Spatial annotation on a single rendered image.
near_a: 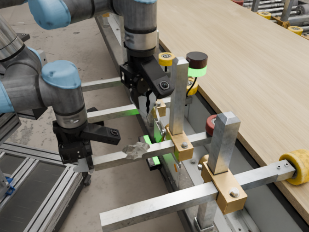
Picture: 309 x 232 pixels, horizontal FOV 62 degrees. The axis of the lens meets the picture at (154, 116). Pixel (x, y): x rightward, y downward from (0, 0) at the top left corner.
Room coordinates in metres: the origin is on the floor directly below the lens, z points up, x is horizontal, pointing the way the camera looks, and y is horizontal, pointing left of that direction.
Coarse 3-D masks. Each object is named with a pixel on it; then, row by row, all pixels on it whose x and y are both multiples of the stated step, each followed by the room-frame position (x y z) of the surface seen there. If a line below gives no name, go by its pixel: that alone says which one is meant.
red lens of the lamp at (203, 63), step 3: (186, 54) 0.66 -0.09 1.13; (186, 57) 0.64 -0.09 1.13; (207, 57) 0.64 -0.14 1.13; (189, 60) 0.63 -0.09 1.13; (192, 60) 0.62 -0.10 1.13; (201, 60) 0.62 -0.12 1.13; (204, 60) 0.62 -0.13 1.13; (189, 63) 0.62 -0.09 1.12; (192, 63) 0.62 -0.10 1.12; (195, 63) 0.62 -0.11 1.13; (198, 63) 0.62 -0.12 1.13; (201, 63) 0.62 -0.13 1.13; (204, 63) 0.62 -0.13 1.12; (189, 66) 0.62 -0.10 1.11; (192, 66) 0.62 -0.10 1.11; (195, 66) 0.62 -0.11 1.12; (198, 66) 0.62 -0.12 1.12; (201, 66) 0.62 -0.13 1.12; (204, 66) 0.62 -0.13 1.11
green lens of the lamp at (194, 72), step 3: (189, 69) 0.62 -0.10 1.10; (192, 69) 0.62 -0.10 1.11; (201, 69) 0.62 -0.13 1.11; (204, 69) 0.62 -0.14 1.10; (189, 72) 0.62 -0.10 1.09; (192, 72) 0.62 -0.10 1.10; (195, 72) 0.62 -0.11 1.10; (198, 72) 0.62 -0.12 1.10; (201, 72) 0.62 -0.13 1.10; (204, 72) 0.63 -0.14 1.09; (192, 75) 0.62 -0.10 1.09; (195, 75) 0.62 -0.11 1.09; (198, 75) 0.62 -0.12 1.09; (201, 75) 0.62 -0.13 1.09
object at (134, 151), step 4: (136, 144) 0.57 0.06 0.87; (140, 144) 0.57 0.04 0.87; (144, 144) 0.57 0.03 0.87; (148, 144) 0.57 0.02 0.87; (124, 148) 0.55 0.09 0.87; (128, 148) 0.55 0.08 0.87; (132, 148) 0.55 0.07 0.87; (136, 148) 0.55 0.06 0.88; (140, 148) 0.54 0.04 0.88; (144, 148) 0.55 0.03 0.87; (148, 148) 0.56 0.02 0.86; (124, 152) 0.54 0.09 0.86; (128, 152) 0.54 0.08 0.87; (132, 152) 0.54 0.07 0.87; (136, 152) 0.53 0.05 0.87; (140, 152) 0.54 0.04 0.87; (144, 152) 0.54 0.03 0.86; (128, 156) 0.52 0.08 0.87; (132, 156) 0.52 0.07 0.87; (136, 156) 0.52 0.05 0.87; (140, 156) 0.53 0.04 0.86
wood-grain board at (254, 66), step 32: (160, 0) 2.05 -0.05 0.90; (192, 0) 2.05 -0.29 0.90; (224, 0) 2.05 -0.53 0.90; (160, 32) 1.41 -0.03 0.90; (192, 32) 1.41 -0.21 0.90; (224, 32) 1.41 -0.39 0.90; (256, 32) 1.41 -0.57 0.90; (288, 32) 1.41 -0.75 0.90; (224, 64) 1.03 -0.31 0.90; (256, 64) 1.03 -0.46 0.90; (288, 64) 1.03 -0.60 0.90; (224, 96) 0.79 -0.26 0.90; (256, 96) 0.79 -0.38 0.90; (288, 96) 0.79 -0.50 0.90; (256, 128) 0.61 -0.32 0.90; (288, 128) 0.61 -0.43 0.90; (256, 160) 0.50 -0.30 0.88; (288, 192) 0.38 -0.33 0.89
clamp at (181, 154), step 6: (168, 126) 0.66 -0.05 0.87; (168, 132) 0.63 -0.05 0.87; (168, 138) 0.62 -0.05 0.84; (174, 138) 0.59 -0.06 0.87; (180, 138) 0.59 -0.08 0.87; (186, 138) 0.59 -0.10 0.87; (174, 144) 0.57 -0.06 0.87; (180, 144) 0.57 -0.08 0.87; (174, 150) 0.57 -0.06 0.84; (180, 150) 0.54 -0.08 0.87; (186, 150) 0.55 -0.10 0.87; (192, 150) 0.55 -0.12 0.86; (180, 156) 0.54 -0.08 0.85; (186, 156) 0.55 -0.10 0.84; (192, 156) 0.55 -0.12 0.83
